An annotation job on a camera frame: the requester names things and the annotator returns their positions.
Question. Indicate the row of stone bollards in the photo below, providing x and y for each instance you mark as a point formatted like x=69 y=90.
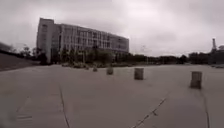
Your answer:
x=139 y=74

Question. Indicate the row of dark trees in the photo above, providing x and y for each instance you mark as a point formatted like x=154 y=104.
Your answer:
x=160 y=60

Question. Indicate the large pale multi-storey building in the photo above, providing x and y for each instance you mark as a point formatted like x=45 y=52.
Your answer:
x=76 y=36

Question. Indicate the grey paved plaza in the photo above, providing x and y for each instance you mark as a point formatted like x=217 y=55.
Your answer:
x=106 y=96

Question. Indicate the wide grey stone steps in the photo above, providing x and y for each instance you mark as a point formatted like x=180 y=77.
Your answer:
x=13 y=62

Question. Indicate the low building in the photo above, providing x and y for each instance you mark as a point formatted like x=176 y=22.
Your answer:
x=4 y=47

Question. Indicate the tall pale mast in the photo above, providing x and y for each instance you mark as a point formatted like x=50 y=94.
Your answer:
x=213 y=44

